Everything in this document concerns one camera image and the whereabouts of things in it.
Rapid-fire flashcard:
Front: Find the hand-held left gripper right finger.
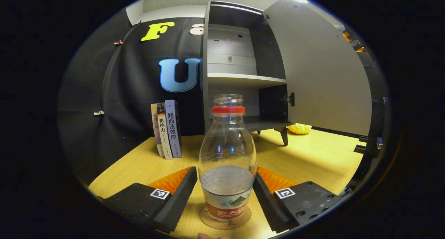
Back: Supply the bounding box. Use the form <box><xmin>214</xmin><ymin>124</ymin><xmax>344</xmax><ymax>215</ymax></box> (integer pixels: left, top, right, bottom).
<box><xmin>253</xmin><ymin>167</ymin><xmax>348</xmax><ymax>234</ymax></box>

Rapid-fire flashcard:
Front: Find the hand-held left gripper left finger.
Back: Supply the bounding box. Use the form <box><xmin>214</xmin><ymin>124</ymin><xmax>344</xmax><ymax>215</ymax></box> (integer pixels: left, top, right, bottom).
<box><xmin>96</xmin><ymin>167</ymin><xmax>198</xmax><ymax>234</ymax></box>

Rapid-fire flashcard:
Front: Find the round cork coaster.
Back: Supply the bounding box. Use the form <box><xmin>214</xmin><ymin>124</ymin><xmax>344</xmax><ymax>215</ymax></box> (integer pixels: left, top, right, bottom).
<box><xmin>200</xmin><ymin>206</ymin><xmax>252</xmax><ymax>230</ymax></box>

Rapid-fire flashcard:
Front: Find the beige cabinet door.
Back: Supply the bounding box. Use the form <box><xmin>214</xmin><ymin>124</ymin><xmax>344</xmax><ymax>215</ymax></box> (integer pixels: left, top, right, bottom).
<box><xmin>262</xmin><ymin>0</ymin><xmax>372</xmax><ymax>137</ymax></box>

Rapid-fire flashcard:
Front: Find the clear plastic bottle red cap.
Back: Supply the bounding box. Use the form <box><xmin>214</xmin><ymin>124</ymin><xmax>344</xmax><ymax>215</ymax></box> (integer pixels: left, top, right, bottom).
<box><xmin>198</xmin><ymin>94</ymin><xmax>258</xmax><ymax>223</ymax></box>

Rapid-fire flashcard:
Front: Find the dark grey cabinet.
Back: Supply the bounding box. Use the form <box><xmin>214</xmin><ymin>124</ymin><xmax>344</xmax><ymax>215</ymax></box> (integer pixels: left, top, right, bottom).
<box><xmin>200</xmin><ymin>1</ymin><xmax>296</xmax><ymax>146</ymax></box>

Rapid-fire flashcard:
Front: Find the white cabinet shelf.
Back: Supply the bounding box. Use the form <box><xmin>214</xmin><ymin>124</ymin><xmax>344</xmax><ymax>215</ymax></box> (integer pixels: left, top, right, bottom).
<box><xmin>208</xmin><ymin>73</ymin><xmax>287</xmax><ymax>90</ymax></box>

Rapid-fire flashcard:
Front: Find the cream book with portrait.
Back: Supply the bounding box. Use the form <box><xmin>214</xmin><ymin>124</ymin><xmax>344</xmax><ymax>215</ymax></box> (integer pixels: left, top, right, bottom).
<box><xmin>156</xmin><ymin>102</ymin><xmax>173</xmax><ymax>160</ymax></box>

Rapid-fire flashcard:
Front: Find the grey-blue book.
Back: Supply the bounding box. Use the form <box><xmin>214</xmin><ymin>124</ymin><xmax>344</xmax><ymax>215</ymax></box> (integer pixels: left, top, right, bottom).
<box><xmin>165</xmin><ymin>100</ymin><xmax>182</xmax><ymax>158</ymax></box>

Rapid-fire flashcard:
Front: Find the yellow lumpy toy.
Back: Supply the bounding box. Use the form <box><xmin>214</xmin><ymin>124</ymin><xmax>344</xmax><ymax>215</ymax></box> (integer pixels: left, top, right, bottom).
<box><xmin>287</xmin><ymin>123</ymin><xmax>312</xmax><ymax>135</ymax></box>

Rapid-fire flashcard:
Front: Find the black backdrop cloth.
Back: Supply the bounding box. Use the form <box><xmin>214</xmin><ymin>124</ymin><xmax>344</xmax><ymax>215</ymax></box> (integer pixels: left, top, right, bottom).
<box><xmin>57</xmin><ymin>8</ymin><xmax>205</xmax><ymax>187</ymax></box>

